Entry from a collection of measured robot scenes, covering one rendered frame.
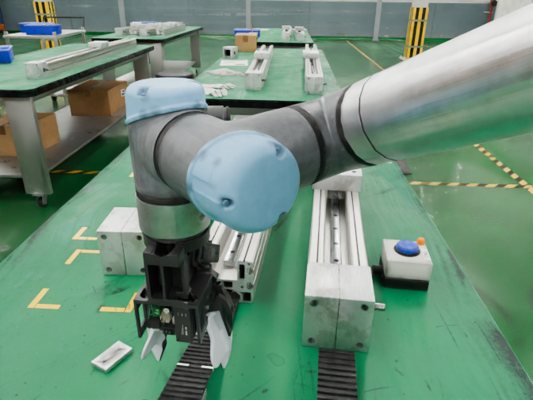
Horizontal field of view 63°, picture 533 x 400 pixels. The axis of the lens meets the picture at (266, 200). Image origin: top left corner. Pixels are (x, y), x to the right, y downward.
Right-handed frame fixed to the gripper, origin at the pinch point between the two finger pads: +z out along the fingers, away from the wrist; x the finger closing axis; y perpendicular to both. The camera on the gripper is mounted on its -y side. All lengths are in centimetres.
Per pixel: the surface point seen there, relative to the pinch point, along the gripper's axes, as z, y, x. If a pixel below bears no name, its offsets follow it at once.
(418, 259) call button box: -0.2, -27.5, 33.6
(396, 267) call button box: 1.0, -26.5, 29.8
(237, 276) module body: 0.5, -18.6, 2.4
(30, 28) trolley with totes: -8, -413, -296
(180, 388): 1.7, 4.3, -0.4
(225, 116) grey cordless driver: -14, -69, -11
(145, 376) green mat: 5.7, -0.4, -7.2
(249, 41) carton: -3, -393, -59
